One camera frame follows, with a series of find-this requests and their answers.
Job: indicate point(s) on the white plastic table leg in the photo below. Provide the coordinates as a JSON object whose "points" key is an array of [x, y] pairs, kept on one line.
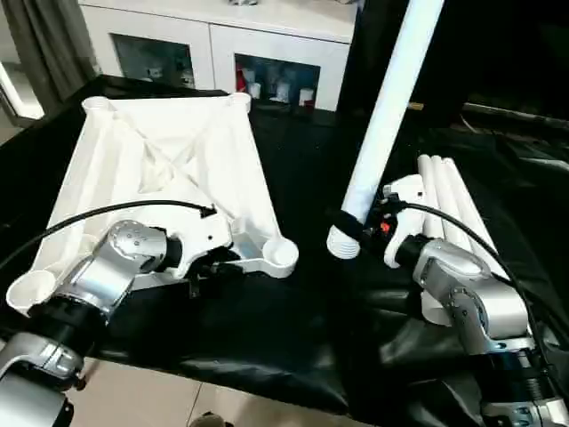
{"points": [[444, 196], [387, 116], [462, 205], [427, 191]]}

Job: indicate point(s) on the white plastic table top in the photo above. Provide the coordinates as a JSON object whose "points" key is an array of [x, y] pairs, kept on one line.
{"points": [[151, 160]]}

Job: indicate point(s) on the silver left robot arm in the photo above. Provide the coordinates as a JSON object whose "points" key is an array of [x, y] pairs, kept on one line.
{"points": [[107, 267]]}

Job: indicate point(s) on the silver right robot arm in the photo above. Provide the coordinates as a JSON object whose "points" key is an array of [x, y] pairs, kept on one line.
{"points": [[471, 302]]}

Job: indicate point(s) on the black mat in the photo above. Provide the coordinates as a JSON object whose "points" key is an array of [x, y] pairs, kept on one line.
{"points": [[284, 329]]}

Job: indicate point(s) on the small tan tag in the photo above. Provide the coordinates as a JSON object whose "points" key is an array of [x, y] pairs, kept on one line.
{"points": [[416, 107]]}

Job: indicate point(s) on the white glass-door cabinet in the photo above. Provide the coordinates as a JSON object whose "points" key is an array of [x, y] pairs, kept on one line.
{"points": [[222, 27]]}

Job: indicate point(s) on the grey curtain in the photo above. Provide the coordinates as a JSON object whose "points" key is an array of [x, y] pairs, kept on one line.
{"points": [[49, 44]]}

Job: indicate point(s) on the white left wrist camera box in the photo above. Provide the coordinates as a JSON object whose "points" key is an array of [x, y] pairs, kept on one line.
{"points": [[200, 233]]}

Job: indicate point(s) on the black metal rail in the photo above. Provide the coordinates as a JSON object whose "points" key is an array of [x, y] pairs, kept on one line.
{"points": [[516, 116]]}

